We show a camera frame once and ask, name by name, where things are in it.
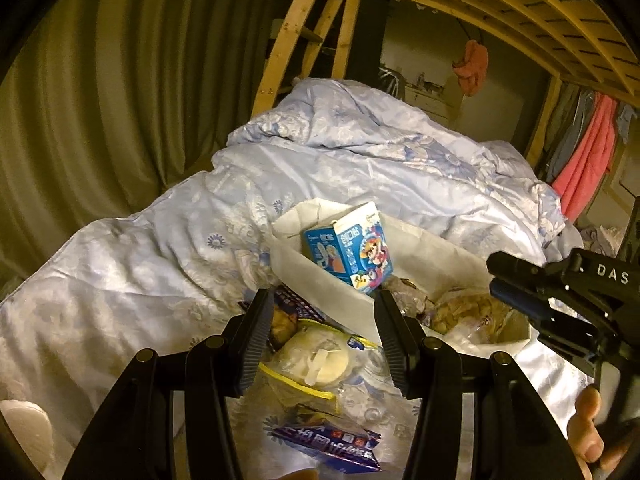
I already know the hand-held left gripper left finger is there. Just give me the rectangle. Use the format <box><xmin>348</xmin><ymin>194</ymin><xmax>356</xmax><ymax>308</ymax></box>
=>
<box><xmin>60</xmin><ymin>287</ymin><xmax>276</xmax><ymax>480</ymax></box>

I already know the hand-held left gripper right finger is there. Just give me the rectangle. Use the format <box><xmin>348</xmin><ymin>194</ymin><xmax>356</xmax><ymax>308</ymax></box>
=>
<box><xmin>375</xmin><ymin>290</ymin><xmax>583</xmax><ymax>480</ymax></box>

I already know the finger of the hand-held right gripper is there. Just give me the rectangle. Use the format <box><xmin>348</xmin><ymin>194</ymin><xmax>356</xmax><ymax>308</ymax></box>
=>
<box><xmin>489</xmin><ymin>280</ymin><xmax>598</xmax><ymax>348</ymax></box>
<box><xmin>486</xmin><ymin>251</ymin><xmax>568</xmax><ymax>286</ymax></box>

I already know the clear pastry packet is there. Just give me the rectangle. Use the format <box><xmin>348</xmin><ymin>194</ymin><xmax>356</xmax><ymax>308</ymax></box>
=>
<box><xmin>427</xmin><ymin>287</ymin><xmax>516</xmax><ymax>346</ymax></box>

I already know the clear yellow-edged zip bag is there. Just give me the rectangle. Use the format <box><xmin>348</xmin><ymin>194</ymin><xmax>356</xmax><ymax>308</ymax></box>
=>
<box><xmin>257</xmin><ymin>320</ymin><xmax>386</xmax><ymax>413</ymax></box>

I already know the white fabric tote bag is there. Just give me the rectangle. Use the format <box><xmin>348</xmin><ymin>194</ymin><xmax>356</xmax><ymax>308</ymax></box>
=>
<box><xmin>270</xmin><ymin>198</ymin><xmax>537</xmax><ymax>348</ymax></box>

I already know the blue cartoon box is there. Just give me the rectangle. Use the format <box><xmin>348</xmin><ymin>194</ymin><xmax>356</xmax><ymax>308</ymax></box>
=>
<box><xmin>302</xmin><ymin>201</ymin><xmax>397</xmax><ymax>295</ymax></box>

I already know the person's right hand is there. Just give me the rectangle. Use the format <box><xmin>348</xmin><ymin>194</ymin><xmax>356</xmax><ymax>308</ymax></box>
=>
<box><xmin>567</xmin><ymin>385</ymin><xmax>640</xmax><ymax>480</ymax></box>

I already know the dark blue pastry packet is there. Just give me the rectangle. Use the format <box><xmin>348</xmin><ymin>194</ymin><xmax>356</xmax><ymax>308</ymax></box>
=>
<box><xmin>240</xmin><ymin>285</ymin><xmax>331</xmax><ymax>356</ymax></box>

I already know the clear plastic bag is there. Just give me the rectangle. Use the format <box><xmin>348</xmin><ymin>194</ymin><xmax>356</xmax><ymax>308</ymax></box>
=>
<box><xmin>385</xmin><ymin>275</ymin><xmax>436</xmax><ymax>323</ymax></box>

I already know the pale cloth pile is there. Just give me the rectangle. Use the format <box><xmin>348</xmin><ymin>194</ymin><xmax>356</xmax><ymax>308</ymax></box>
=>
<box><xmin>580</xmin><ymin>224</ymin><xmax>626</xmax><ymax>256</ymax></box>

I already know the blue snack packet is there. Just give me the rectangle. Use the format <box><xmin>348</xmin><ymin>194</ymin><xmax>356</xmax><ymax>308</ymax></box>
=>
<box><xmin>267</xmin><ymin>420</ymin><xmax>383</xmax><ymax>476</ymax></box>

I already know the blue white floral blanket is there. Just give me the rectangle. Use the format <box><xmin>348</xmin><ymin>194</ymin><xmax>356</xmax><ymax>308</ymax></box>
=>
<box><xmin>0</xmin><ymin>77</ymin><xmax>601</xmax><ymax>480</ymax></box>

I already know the pink red hanging garment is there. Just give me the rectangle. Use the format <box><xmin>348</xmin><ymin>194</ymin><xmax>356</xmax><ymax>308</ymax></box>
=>
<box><xmin>550</xmin><ymin>92</ymin><xmax>620</xmax><ymax>221</ymax></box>

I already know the blue grey hanging garment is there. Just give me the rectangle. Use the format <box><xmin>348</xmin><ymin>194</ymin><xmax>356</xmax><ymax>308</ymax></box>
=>
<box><xmin>616</xmin><ymin>101</ymin><xmax>640</xmax><ymax>145</ymax></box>

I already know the white cabinet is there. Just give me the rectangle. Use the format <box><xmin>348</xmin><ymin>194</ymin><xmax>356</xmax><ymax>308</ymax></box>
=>
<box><xmin>402</xmin><ymin>80</ymin><xmax>463</xmax><ymax>116</ymax></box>

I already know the orange hanging towel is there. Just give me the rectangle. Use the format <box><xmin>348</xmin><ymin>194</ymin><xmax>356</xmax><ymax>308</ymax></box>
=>
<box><xmin>451</xmin><ymin>39</ymin><xmax>490</xmax><ymax>97</ymax></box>

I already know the white pillow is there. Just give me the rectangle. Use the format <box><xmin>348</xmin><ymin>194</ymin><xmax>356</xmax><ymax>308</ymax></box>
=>
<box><xmin>0</xmin><ymin>399</ymin><xmax>53</xmax><ymax>480</ymax></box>

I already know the green curtain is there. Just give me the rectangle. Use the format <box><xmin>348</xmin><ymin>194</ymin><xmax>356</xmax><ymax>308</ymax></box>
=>
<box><xmin>0</xmin><ymin>0</ymin><xmax>321</xmax><ymax>286</ymax></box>

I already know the wooden ladder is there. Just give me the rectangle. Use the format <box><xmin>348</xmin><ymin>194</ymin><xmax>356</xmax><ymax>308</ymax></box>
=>
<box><xmin>300</xmin><ymin>0</ymin><xmax>351</xmax><ymax>81</ymax></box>

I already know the wooden bunk bed frame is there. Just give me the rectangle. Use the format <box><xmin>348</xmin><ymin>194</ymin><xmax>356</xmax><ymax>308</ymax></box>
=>
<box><xmin>250</xmin><ymin>0</ymin><xmax>640</xmax><ymax>171</ymax></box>

